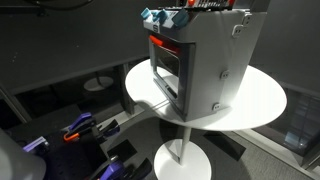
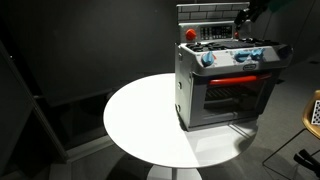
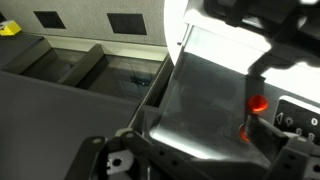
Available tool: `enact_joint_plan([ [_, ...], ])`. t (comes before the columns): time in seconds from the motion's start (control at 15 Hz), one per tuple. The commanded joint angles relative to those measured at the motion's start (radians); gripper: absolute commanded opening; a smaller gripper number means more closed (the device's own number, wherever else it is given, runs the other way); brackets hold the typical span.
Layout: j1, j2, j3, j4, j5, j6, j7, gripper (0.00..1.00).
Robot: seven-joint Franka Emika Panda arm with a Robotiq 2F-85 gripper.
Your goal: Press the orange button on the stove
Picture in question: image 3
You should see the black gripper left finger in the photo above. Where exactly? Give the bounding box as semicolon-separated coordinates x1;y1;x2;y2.
64;128;218;180

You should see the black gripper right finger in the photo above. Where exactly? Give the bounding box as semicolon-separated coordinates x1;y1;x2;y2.
247;115;320;180

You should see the small red round button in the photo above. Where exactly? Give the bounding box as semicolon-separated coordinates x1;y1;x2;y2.
246;94;269;115

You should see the grey toy stove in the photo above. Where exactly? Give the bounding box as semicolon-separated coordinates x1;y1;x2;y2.
148;0;320;180

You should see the dark flat panel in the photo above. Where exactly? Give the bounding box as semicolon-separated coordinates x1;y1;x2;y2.
0;70;152;180

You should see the black open compartment shelf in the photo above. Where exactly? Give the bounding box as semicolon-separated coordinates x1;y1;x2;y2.
0;33;175;108

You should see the small yellow object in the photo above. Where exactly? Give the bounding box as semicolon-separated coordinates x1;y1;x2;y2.
0;19;23;37

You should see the white round pedestal table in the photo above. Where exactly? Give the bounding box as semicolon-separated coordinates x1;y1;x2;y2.
162;0;208;73

